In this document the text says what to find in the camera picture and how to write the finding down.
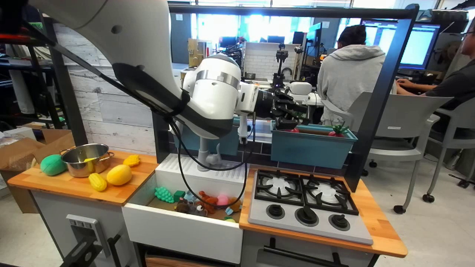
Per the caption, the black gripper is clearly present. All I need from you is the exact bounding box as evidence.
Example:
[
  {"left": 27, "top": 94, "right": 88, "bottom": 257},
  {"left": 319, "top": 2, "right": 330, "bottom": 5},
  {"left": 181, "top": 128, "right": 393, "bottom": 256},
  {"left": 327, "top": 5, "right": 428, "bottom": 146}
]
[{"left": 257, "top": 91, "right": 301, "bottom": 131}]

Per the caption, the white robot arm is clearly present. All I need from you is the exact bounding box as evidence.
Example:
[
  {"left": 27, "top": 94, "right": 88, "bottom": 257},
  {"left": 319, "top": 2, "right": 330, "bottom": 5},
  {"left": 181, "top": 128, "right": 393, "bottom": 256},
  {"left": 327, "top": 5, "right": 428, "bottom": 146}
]
[{"left": 31, "top": 0, "right": 258, "bottom": 140}]

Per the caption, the teal planter box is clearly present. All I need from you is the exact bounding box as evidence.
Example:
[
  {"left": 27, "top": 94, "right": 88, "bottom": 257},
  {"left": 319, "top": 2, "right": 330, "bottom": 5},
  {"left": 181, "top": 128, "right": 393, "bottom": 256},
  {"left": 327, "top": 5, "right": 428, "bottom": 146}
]
[{"left": 174, "top": 118, "right": 359, "bottom": 171}]

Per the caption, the person in grey hoodie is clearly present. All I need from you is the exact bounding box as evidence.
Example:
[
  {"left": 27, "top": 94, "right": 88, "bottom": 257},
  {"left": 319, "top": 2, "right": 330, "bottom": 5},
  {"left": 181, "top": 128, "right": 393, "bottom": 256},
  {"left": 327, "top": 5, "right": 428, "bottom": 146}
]
[{"left": 316, "top": 26, "right": 386, "bottom": 125}]

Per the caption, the grey toy faucet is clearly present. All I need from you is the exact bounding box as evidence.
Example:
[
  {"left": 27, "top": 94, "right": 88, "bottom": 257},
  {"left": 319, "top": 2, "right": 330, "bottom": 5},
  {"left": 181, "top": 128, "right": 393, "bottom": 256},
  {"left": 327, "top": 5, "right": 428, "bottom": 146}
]
[{"left": 196, "top": 118, "right": 249, "bottom": 170}]

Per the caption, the grey toy stove top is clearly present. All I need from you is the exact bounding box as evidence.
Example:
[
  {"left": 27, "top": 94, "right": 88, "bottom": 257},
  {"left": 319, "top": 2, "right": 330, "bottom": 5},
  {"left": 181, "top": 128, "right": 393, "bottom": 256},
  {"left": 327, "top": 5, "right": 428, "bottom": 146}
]
[{"left": 249, "top": 171, "right": 373, "bottom": 245}]

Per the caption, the pink toy in sink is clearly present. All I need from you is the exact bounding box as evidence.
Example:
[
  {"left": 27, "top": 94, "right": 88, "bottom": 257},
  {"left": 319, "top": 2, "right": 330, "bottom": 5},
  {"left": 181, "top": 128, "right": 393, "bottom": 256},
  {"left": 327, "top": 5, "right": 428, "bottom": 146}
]
[{"left": 217, "top": 195, "right": 230, "bottom": 207}]

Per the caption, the orange brown toy in sink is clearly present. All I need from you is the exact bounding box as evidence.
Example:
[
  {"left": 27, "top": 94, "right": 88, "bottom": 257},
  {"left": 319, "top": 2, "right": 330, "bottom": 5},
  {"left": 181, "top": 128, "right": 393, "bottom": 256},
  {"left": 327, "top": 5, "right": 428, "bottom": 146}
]
[{"left": 199, "top": 192, "right": 218, "bottom": 214}]

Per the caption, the white toy sink basin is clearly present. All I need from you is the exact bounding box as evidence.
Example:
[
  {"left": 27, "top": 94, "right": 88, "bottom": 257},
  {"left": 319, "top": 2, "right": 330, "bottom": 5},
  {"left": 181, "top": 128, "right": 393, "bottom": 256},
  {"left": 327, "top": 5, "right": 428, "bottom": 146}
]
[{"left": 122, "top": 153, "right": 245, "bottom": 265}]

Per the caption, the green toy vegetable in sink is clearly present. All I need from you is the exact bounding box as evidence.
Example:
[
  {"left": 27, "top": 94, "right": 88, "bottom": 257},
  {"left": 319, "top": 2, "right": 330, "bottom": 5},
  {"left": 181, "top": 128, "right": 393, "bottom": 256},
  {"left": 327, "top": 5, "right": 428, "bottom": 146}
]
[{"left": 154, "top": 186, "right": 186, "bottom": 204}]

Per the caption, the computer monitor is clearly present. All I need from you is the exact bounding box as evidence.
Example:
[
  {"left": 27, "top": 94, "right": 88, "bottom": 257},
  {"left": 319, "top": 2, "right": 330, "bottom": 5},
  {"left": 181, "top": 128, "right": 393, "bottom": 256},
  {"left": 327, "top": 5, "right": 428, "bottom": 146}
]
[{"left": 361, "top": 20, "right": 442, "bottom": 73}]

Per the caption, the yellow toy lemon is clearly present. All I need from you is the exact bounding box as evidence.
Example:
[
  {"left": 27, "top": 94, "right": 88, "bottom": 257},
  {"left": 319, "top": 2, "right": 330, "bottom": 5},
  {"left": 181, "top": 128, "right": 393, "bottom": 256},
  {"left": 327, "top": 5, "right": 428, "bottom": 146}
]
[{"left": 105, "top": 165, "right": 132, "bottom": 187}]

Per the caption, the person at right edge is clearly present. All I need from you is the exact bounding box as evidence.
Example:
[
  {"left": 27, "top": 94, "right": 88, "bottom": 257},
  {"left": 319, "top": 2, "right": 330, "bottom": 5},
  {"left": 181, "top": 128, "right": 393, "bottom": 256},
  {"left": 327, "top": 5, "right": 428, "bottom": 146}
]
[{"left": 395, "top": 21, "right": 475, "bottom": 101}]

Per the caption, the steel cooking pot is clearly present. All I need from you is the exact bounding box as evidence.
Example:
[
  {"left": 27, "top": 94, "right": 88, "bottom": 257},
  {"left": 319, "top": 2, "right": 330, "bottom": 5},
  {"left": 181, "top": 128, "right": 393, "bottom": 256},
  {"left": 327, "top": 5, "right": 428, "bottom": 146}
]
[{"left": 61, "top": 144, "right": 113, "bottom": 179}]

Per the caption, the toy kitchen play set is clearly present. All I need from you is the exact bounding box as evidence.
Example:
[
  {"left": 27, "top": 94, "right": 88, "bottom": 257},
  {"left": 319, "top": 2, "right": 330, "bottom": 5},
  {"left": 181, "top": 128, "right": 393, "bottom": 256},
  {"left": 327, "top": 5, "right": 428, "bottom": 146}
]
[{"left": 9, "top": 155, "right": 407, "bottom": 267}]

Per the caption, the green toy ball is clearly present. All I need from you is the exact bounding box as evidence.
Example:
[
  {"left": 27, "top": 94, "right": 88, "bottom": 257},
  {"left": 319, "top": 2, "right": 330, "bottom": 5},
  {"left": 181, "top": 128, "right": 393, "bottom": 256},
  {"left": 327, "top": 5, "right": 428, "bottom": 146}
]
[{"left": 40, "top": 155, "right": 67, "bottom": 177}]

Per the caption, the cardboard box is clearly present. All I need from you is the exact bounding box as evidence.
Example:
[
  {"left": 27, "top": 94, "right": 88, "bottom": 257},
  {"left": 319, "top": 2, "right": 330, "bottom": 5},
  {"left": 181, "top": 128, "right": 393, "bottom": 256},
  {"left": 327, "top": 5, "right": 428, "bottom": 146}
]
[{"left": 0, "top": 127, "right": 77, "bottom": 216}]

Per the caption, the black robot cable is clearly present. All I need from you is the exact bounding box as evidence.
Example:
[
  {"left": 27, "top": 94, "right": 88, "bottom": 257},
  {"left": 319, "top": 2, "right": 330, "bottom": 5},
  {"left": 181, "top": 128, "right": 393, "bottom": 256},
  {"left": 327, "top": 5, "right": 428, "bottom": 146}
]
[{"left": 168, "top": 110, "right": 258, "bottom": 210}]

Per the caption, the black metal frame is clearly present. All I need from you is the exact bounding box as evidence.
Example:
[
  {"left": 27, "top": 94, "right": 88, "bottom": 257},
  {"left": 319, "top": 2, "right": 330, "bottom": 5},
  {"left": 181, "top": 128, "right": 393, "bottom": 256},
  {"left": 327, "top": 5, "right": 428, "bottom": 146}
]
[{"left": 19, "top": 4, "right": 419, "bottom": 193}]

